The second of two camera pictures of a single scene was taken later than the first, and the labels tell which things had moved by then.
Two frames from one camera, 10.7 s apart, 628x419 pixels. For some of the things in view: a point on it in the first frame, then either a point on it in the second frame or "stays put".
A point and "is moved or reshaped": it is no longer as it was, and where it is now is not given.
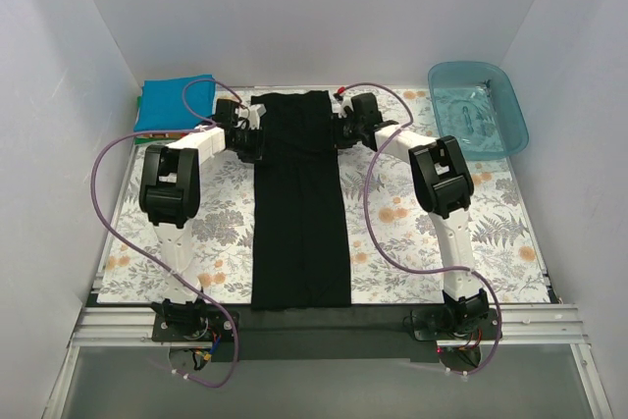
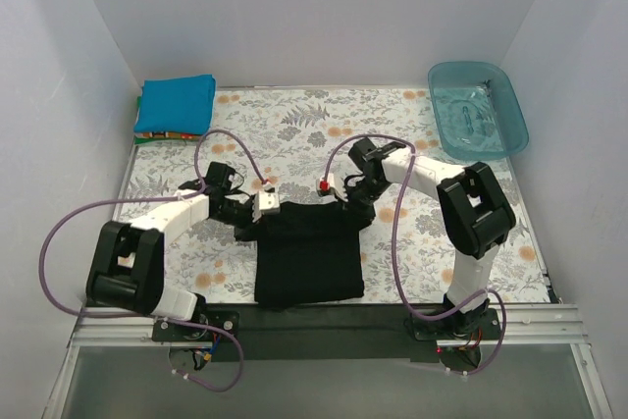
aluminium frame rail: (130, 327) stays put
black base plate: (367, 333) stays put
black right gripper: (340, 131) to (356, 198)
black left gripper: (250, 142) to (245, 215)
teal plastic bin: (478, 103) stays put
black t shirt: (299, 256) is moved or reshaped
